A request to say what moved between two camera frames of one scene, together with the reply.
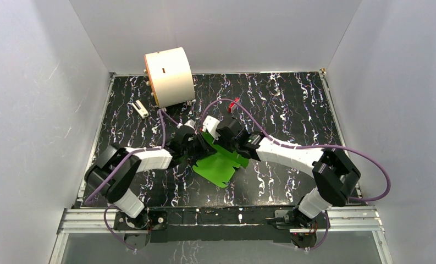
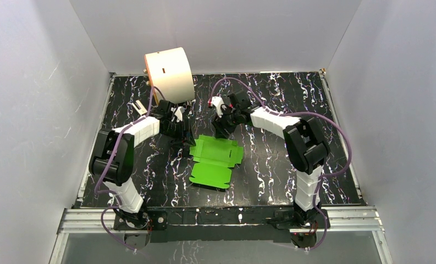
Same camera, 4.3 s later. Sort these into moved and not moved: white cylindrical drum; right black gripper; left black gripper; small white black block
Moved: left black gripper; right black gripper
Not moved: white cylindrical drum; small white black block
